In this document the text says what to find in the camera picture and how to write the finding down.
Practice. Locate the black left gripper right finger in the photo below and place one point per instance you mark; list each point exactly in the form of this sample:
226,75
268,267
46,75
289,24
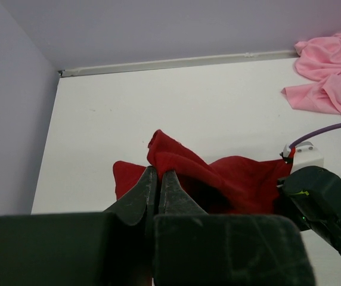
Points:
192,247

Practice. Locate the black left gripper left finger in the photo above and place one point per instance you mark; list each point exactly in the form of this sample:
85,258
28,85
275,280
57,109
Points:
96,248

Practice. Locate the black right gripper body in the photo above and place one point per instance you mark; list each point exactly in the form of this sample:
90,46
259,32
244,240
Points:
311,198

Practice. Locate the dark red t shirt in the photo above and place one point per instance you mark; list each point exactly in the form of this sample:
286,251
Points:
230,185

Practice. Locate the pink t shirt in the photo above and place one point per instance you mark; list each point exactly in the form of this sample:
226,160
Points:
319,61

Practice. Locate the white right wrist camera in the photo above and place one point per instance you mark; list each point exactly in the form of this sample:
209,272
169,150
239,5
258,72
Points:
303,155

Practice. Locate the white back table rail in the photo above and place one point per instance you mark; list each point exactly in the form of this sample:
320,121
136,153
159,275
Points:
178,63

